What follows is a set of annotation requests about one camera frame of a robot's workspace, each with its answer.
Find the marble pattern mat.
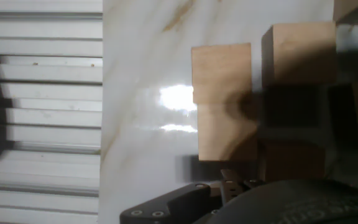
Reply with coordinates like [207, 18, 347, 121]
[98, 0, 358, 224]

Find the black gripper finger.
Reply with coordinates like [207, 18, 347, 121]
[119, 169, 264, 224]

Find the large wooden cube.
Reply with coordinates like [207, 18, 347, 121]
[333, 0, 358, 26]

